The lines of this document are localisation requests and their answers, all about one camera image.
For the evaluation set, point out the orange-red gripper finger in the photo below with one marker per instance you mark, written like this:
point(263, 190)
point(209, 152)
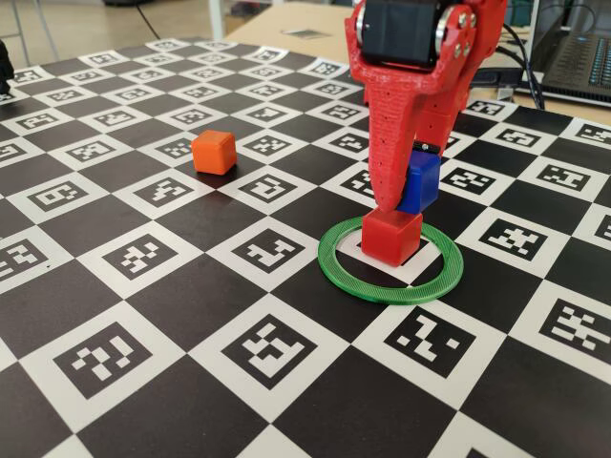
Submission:
point(436, 119)
point(386, 138)

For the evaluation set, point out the blue cube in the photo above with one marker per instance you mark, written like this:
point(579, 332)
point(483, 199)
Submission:
point(422, 183)

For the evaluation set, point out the red cube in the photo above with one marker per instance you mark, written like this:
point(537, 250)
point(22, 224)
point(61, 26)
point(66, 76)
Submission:
point(389, 238)

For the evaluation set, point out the orange cube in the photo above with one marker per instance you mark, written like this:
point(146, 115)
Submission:
point(212, 152)

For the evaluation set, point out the black flat device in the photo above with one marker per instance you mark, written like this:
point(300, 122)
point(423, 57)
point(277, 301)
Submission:
point(496, 76)

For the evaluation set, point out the small printed marker sheet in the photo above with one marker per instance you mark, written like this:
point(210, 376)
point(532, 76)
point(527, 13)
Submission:
point(305, 33)

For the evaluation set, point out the dark laptop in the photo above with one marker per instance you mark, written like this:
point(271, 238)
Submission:
point(573, 57)

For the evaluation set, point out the black white marker checkerboard mat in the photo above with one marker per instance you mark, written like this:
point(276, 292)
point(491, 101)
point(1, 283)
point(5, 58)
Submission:
point(191, 296)

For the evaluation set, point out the black tripod foot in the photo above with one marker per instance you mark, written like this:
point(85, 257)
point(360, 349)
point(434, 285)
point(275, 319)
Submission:
point(5, 67)

